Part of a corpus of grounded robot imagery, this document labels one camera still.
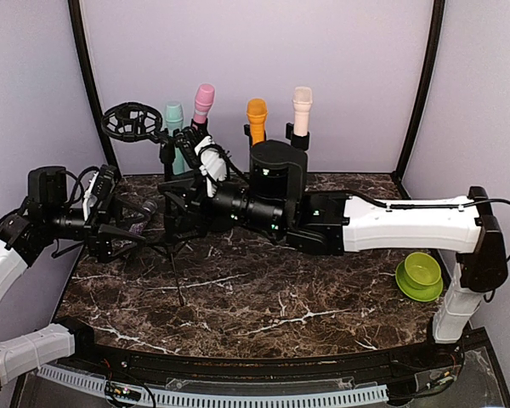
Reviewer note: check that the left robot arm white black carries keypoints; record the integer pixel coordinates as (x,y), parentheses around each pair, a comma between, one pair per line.
(49,213)

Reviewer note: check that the black stand under orange microphone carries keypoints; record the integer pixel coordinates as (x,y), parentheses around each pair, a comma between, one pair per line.
(247,132)

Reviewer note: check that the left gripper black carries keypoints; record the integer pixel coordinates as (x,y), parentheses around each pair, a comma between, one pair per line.
(98,234)

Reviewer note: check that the cream white microphone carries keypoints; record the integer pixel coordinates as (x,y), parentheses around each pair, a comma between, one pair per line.
(302,101)

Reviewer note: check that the black stand under mint microphone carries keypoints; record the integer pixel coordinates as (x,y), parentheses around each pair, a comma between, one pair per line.
(167,153)

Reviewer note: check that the glitter microphone with silver grille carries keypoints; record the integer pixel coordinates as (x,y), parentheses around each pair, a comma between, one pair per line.
(145,213)

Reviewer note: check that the black front rail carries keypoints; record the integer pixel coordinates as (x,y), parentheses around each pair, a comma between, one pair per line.
(387,364)

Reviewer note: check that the orange microphone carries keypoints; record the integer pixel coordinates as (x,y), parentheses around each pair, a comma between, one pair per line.
(256,112)

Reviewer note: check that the black stand under pink microphone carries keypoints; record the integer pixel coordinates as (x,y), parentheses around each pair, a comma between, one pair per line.
(200,129)

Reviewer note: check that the white slotted cable duct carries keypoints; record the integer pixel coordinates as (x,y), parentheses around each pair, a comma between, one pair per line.
(193,393)

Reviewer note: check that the right black corner post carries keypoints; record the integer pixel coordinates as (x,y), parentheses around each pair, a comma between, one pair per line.
(422,92)

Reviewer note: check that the left black corner post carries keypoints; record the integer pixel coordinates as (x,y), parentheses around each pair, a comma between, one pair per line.
(78,31)

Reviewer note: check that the mint green microphone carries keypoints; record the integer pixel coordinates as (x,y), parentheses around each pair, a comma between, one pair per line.
(174,119)

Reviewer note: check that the black corner post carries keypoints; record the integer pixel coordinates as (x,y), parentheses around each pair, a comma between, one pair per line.
(422,92)
(78,31)

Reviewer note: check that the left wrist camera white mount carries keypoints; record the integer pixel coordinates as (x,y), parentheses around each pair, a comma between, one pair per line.
(100,187)

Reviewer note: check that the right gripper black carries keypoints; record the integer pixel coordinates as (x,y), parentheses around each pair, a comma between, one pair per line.
(192,189)

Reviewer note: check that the black tripod stand with shock mount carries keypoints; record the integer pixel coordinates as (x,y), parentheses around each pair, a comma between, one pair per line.
(132,122)

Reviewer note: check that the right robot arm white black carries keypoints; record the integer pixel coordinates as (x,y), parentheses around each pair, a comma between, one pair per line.
(274,201)

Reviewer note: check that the pink microphone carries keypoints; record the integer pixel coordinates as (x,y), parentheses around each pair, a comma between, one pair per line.
(204,99)

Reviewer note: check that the black stand under cream microphone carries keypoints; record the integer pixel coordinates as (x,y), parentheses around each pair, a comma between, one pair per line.
(299,142)

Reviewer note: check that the green bowl on saucer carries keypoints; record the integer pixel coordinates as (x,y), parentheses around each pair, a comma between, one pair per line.
(419,277)

